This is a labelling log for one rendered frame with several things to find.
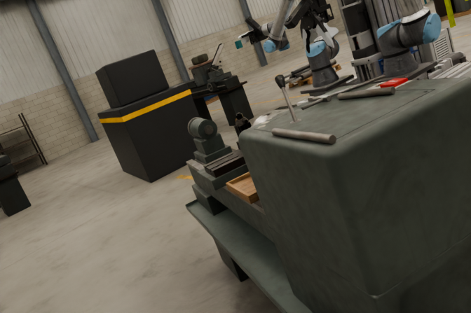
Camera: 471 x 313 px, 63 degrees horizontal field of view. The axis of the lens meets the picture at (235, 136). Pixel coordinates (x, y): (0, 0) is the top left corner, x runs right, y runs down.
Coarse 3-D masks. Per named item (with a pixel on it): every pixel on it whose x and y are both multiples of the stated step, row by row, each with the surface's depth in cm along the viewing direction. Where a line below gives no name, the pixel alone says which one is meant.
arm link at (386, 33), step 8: (392, 24) 169; (400, 24) 167; (376, 32) 176; (384, 32) 171; (392, 32) 169; (384, 40) 173; (392, 40) 169; (400, 40) 167; (384, 48) 174; (392, 48) 172; (400, 48) 171
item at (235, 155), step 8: (232, 152) 226; (240, 152) 220; (216, 160) 221; (224, 160) 215; (232, 160) 210; (240, 160) 210; (208, 168) 212; (216, 168) 207; (224, 168) 207; (232, 168) 209; (216, 176) 206
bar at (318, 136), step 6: (276, 132) 111; (282, 132) 108; (288, 132) 105; (294, 132) 102; (300, 132) 100; (306, 132) 97; (312, 132) 96; (294, 138) 103; (300, 138) 100; (306, 138) 97; (312, 138) 94; (318, 138) 92; (324, 138) 90; (330, 138) 88
